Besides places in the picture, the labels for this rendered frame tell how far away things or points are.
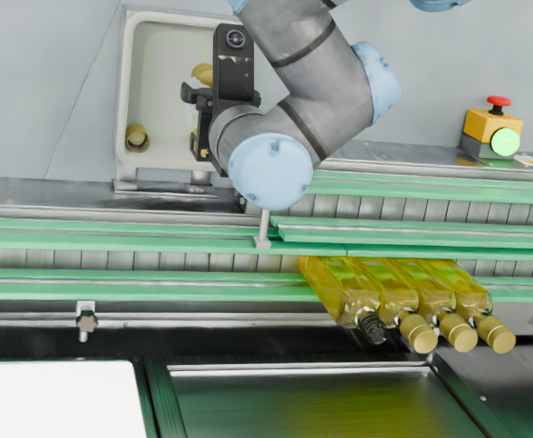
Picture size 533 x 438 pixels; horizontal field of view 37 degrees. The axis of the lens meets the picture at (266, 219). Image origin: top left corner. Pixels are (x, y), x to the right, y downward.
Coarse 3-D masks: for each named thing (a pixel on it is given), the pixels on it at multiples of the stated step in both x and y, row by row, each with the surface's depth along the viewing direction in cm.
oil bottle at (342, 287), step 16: (304, 256) 123; (320, 256) 118; (336, 256) 119; (304, 272) 123; (320, 272) 117; (336, 272) 114; (352, 272) 114; (320, 288) 116; (336, 288) 110; (352, 288) 109; (368, 288) 110; (336, 304) 110; (352, 304) 107; (368, 304) 108; (336, 320) 110; (352, 320) 108
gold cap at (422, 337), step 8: (408, 320) 106; (416, 320) 105; (424, 320) 107; (400, 328) 107; (408, 328) 105; (416, 328) 104; (424, 328) 103; (408, 336) 105; (416, 336) 103; (424, 336) 103; (432, 336) 103; (416, 344) 103; (424, 344) 103; (432, 344) 104; (424, 352) 104
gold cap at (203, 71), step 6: (198, 66) 110; (204, 66) 109; (210, 66) 110; (192, 72) 110; (198, 72) 108; (204, 72) 107; (210, 72) 107; (198, 78) 107; (204, 78) 107; (210, 78) 107; (210, 84) 108
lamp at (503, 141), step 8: (504, 128) 133; (496, 136) 132; (504, 136) 131; (512, 136) 132; (496, 144) 132; (504, 144) 132; (512, 144) 132; (496, 152) 134; (504, 152) 132; (512, 152) 133
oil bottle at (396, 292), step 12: (360, 264) 118; (372, 264) 118; (384, 264) 119; (372, 276) 114; (384, 276) 114; (396, 276) 115; (384, 288) 111; (396, 288) 111; (408, 288) 112; (384, 300) 110; (396, 300) 109; (408, 300) 109; (384, 312) 110; (396, 312) 109
